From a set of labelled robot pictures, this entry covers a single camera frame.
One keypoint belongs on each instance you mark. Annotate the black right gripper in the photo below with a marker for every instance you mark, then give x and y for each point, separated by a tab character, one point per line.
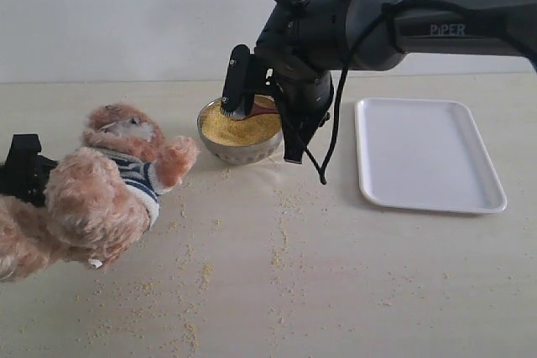
302	95

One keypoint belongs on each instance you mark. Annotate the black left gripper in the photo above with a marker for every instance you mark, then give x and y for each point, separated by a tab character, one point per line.
26	172

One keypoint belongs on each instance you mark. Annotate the dark red wooden spoon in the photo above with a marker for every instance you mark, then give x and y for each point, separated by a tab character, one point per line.
256	110

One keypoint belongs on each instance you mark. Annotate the beige teddy bear striped sweater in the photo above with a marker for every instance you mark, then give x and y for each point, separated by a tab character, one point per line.
100	199

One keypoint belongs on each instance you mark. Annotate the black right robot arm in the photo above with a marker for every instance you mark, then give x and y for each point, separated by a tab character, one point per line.
304	41

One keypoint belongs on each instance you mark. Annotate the steel bowl of yellow grain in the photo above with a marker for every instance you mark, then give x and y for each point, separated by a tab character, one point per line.
238	142

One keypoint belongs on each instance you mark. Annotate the white rectangular plastic tray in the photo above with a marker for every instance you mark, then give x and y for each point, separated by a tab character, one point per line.
424	154

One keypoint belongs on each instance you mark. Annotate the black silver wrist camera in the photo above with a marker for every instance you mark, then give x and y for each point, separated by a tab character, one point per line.
236	80

